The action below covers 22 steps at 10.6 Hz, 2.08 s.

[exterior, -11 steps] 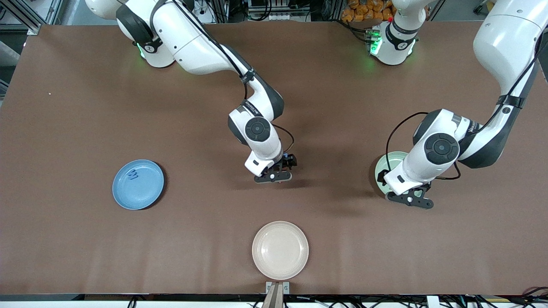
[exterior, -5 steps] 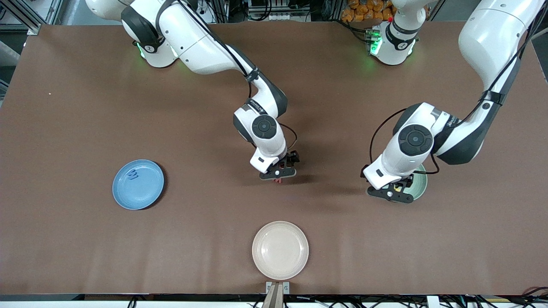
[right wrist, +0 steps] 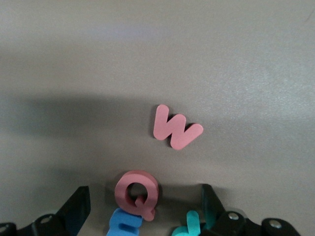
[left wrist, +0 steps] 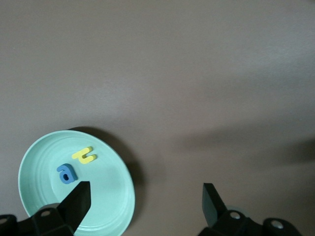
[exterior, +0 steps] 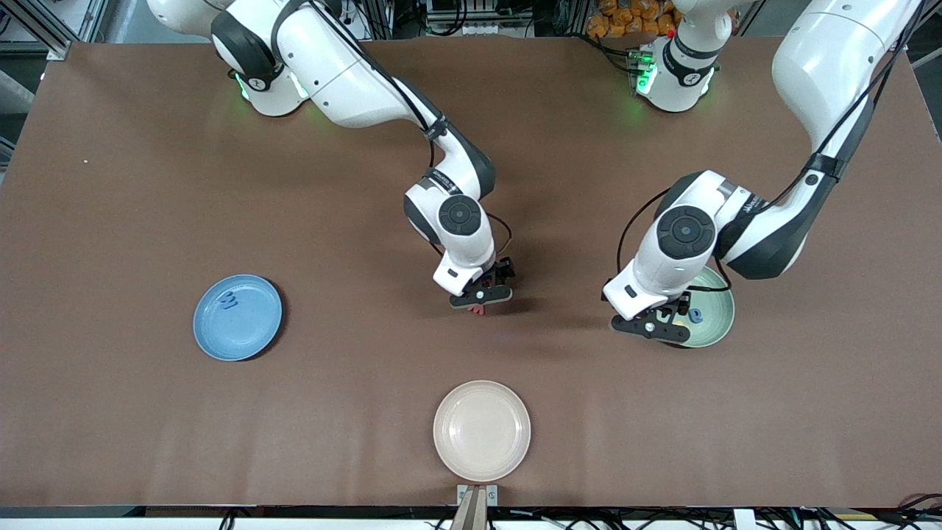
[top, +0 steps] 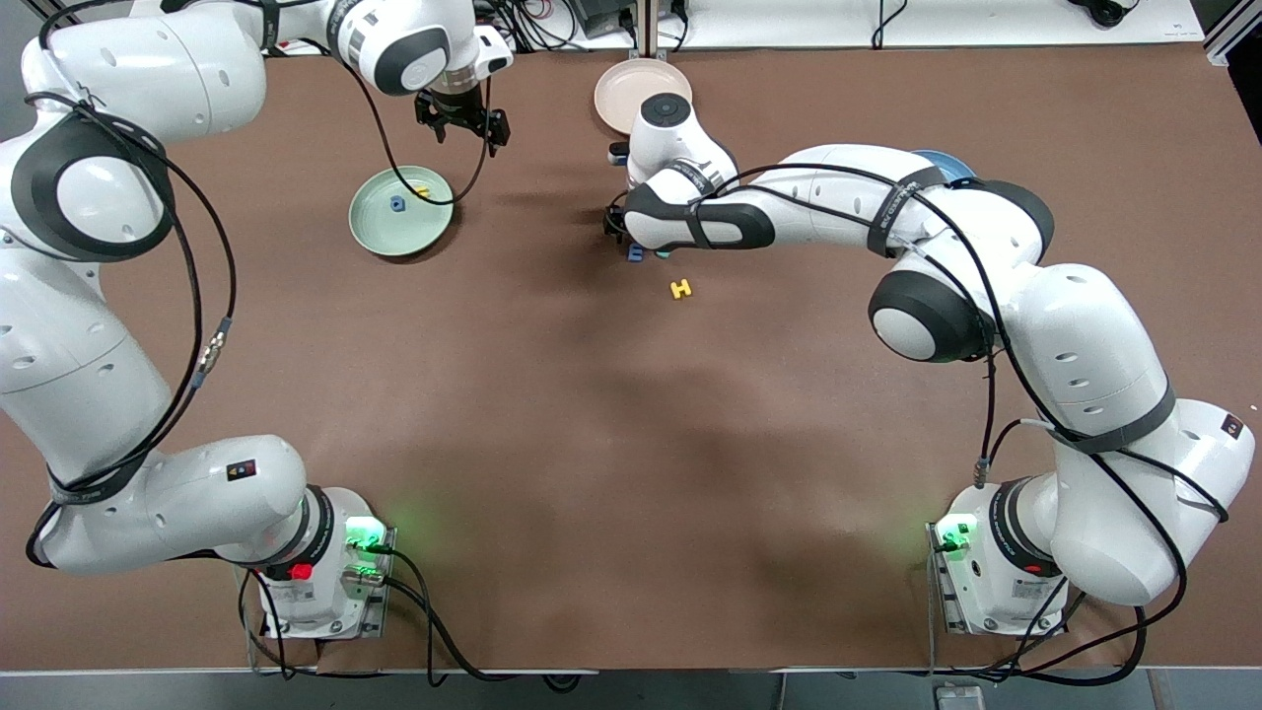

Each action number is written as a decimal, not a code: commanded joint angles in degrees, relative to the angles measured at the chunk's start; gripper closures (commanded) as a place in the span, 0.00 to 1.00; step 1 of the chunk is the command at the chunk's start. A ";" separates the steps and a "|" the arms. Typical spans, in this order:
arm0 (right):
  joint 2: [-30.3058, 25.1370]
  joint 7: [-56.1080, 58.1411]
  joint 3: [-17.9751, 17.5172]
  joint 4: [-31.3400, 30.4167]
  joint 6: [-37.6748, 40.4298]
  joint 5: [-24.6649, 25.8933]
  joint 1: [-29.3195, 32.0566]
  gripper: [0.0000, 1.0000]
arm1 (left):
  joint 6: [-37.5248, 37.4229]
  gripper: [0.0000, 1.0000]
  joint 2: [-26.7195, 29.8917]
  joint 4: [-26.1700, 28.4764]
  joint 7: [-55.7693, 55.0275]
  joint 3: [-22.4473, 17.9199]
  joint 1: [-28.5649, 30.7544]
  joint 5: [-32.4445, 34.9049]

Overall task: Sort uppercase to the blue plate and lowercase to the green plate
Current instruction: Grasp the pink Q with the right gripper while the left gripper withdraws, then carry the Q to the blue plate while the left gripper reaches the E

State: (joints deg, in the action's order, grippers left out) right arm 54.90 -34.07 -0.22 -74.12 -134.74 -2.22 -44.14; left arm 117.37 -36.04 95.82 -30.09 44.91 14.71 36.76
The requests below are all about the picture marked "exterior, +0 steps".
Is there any background equipment rack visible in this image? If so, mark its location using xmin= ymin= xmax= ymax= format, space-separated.
xmin=383 ymin=0 xmax=584 ymax=40

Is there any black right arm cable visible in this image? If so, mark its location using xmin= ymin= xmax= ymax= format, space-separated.
xmin=309 ymin=0 xmax=514 ymax=260

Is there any blue plate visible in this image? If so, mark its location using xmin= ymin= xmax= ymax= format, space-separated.
xmin=193 ymin=275 xmax=283 ymax=362

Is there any aluminium frame profile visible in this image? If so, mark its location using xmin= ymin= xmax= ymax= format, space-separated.
xmin=0 ymin=0 xmax=76 ymax=62
xmin=883 ymin=0 xmax=942 ymax=52

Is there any metal mount bracket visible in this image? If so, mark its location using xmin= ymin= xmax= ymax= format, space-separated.
xmin=450 ymin=484 xmax=499 ymax=530

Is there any green plate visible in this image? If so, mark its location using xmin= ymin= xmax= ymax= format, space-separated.
xmin=671 ymin=266 xmax=735 ymax=349

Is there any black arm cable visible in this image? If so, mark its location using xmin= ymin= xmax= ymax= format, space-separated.
xmin=615 ymin=0 xmax=929 ymax=275
xmin=309 ymin=0 xmax=514 ymax=260

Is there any bag of orange items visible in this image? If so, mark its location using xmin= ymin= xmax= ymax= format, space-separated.
xmin=587 ymin=0 xmax=676 ymax=39

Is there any beige plate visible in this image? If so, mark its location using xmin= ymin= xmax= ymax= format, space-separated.
xmin=433 ymin=380 xmax=531 ymax=484

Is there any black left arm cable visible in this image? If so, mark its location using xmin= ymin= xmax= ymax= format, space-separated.
xmin=615 ymin=0 xmax=929 ymax=275

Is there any brown table cover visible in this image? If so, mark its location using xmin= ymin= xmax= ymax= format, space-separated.
xmin=0 ymin=35 xmax=942 ymax=510

